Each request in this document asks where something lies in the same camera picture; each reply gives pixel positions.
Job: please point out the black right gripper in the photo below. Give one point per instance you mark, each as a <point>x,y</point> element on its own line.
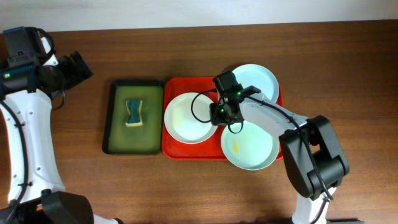
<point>214,121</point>

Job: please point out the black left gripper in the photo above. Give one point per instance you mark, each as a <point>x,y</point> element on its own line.
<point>73,68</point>

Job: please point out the light green plate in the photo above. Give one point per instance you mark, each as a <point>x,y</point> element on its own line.
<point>249,148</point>

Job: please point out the light blue plate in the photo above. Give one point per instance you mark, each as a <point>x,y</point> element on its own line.
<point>259,77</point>

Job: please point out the white plate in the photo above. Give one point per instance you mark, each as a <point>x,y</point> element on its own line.
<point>182,125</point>

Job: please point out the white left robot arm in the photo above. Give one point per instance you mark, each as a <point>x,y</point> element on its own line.
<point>28,86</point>

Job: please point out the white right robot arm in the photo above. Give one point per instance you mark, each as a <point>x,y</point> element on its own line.
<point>314,160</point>

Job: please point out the red plastic tray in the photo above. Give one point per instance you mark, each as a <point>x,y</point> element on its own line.
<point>209,150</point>

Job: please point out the black tray with green liquid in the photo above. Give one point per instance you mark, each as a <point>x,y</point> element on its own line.
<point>145,139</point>

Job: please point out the green and yellow sponge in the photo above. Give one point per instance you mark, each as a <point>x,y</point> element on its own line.
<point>134,108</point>

